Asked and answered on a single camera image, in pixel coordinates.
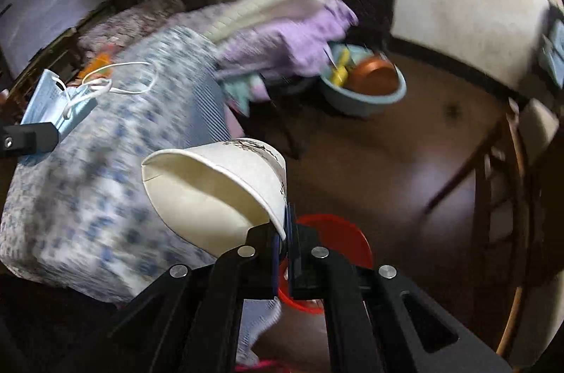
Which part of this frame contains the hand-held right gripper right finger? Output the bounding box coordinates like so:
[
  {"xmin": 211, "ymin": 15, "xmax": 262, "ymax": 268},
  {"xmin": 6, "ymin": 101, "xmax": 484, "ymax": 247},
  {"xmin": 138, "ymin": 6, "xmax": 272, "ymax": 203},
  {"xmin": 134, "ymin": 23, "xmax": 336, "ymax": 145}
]
[{"xmin": 286, "ymin": 203, "xmax": 514, "ymax": 373}]

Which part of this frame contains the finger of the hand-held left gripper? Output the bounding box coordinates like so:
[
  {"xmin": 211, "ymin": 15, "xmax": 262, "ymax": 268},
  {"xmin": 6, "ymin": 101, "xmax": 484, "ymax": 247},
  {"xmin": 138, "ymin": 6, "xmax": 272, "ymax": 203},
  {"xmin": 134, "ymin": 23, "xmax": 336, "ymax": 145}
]
[{"xmin": 0, "ymin": 122, "xmax": 60, "ymax": 158}]

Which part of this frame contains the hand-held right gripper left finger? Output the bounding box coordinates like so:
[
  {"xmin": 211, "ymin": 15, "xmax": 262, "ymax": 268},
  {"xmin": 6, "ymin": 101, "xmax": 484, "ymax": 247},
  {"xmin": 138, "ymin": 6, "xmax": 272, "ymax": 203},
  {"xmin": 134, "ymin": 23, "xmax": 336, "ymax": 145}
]
[{"xmin": 62, "ymin": 222, "xmax": 287, "ymax": 373}]

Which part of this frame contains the blue face mask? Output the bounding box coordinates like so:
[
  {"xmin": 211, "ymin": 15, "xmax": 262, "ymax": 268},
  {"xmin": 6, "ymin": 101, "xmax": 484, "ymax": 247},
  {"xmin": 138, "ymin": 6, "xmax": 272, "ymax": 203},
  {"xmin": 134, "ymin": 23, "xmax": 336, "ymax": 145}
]
[{"xmin": 20, "ymin": 61, "xmax": 158, "ymax": 140}]

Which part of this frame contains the red plastic basket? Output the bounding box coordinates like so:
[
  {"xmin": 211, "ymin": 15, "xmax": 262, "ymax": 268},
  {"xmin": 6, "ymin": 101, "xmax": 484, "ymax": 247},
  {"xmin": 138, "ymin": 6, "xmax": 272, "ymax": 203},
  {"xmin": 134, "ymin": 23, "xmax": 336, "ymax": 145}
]
[{"xmin": 277, "ymin": 213, "xmax": 373, "ymax": 314}]

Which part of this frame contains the white paper cup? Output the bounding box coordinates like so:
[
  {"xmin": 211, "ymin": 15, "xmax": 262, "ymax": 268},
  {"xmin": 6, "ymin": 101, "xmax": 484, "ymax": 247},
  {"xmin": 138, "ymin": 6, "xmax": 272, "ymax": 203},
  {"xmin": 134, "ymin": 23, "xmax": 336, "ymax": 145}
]
[{"xmin": 141, "ymin": 137, "xmax": 289, "ymax": 259}]

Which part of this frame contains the blue checked floral bedsheet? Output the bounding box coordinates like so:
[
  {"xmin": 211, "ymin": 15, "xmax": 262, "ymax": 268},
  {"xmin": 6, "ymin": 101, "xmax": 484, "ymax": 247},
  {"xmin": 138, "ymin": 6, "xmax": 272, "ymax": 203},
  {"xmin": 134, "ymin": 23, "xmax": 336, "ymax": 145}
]
[{"xmin": 0, "ymin": 25, "xmax": 283, "ymax": 365}]

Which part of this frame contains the orange item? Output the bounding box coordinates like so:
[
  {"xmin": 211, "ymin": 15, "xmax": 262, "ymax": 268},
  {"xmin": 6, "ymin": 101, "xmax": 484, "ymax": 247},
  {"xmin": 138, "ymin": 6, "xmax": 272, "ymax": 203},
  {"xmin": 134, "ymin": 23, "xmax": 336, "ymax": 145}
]
[{"xmin": 86, "ymin": 53, "xmax": 113, "ymax": 74}]

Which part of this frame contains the pink cloth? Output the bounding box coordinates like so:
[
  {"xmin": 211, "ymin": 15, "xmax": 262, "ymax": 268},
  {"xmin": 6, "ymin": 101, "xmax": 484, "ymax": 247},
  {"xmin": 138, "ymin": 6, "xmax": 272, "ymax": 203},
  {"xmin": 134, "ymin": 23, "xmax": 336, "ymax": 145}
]
[{"xmin": 222, "ymin": 104, "xmax": 247, "ymax": 140}]

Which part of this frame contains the pink floral quilt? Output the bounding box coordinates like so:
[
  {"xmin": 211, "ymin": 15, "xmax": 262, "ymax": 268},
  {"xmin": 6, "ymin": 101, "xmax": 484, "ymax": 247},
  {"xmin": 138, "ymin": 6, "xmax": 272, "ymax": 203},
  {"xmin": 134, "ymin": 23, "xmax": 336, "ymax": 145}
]
[{"xmin": 77, "ymin": 0, "xmax": 186, "ymax": 56}]

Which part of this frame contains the light blue basin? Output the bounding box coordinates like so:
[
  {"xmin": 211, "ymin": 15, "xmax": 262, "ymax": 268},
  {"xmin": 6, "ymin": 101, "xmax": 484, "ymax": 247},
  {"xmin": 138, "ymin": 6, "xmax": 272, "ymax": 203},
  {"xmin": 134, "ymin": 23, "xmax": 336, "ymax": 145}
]
[{"xmin": 319, "ymin": 43, "xmax": 407, "ymax": 118}]

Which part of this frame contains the pastel patterned cloth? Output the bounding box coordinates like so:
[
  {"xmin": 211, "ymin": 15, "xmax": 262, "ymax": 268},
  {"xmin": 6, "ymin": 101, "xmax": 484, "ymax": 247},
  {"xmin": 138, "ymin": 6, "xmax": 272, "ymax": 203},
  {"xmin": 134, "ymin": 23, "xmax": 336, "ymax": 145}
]
[{"xmin": 218, "ymin": 73, "xmax": 269, "ymax": 118}]

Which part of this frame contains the yellow plastic item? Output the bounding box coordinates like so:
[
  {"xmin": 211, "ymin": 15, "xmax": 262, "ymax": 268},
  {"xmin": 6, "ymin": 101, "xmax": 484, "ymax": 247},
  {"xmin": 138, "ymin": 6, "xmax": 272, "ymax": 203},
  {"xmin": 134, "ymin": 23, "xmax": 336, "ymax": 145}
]
[{"xmin": 330, "ymin": 49, "xmax": 351, "ymax": 86}]

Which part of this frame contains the brown bowl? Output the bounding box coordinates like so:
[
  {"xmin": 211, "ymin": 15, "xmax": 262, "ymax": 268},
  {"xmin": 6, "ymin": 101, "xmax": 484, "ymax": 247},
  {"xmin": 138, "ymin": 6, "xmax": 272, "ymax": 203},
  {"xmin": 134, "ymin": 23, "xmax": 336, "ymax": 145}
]
[{"xmin": 348, "ymin": 53, "xmax": 397, "ymax": 95}]

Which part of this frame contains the lilac cloth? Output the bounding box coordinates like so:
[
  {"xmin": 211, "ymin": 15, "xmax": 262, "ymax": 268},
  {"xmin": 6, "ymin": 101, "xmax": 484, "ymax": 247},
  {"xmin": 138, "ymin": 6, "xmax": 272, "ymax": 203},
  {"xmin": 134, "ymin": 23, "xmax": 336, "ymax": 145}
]
[{"xmin": 216, "ymin": 0, "xmax": 360, "ymax": 80}]

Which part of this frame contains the wooden chair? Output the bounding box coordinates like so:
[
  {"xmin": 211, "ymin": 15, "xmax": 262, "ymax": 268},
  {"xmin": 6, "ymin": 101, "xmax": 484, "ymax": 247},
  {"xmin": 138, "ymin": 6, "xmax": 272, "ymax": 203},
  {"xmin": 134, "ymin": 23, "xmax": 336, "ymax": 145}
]
[{"xmin": 423, "ymin": 95, "xmax": 536, "ymax": 356}]

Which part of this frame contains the white seat cushion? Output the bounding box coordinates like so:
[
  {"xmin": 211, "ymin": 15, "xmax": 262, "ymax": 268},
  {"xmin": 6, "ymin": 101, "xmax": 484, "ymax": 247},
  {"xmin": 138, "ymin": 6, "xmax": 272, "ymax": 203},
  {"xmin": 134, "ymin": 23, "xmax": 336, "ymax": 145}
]
[{"xmin": 520, "ymin": 97, "xmax": 560, "ymax": 166}]

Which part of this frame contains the light blue hanging pouch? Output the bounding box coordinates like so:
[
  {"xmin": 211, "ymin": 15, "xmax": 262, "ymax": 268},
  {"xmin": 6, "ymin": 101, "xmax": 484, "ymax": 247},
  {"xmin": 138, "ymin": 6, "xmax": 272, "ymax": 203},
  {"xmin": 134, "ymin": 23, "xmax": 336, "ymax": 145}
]
[{"xmin": 538, "ymin": 20, "xmax": 564, "ymax": 87}]

